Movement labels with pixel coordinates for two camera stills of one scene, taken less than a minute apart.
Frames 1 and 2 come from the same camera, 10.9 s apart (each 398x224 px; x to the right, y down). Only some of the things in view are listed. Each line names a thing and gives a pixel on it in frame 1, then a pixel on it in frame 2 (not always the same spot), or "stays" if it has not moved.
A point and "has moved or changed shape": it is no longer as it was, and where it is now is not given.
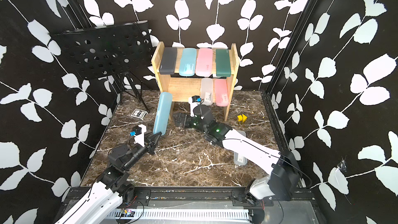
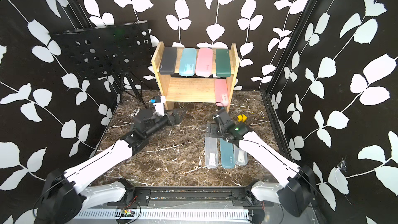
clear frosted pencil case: x=239 y=160 stays
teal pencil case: x=162 y=113 has moved or changed shape
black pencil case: x=168 y=61 stays
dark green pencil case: x=223 y=63 stays
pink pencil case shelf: x=221 y=92 stays
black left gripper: x=148 y=142 to x=176 y=120
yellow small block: x=240 y=117 stays
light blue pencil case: x=188 y=62 stays
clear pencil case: x=207 y=91 to x=211 y=152
